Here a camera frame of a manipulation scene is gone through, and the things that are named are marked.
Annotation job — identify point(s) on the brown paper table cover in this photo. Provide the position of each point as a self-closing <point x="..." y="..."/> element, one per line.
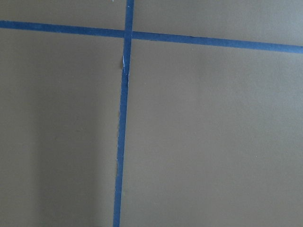
<point x="151" y="113"/>

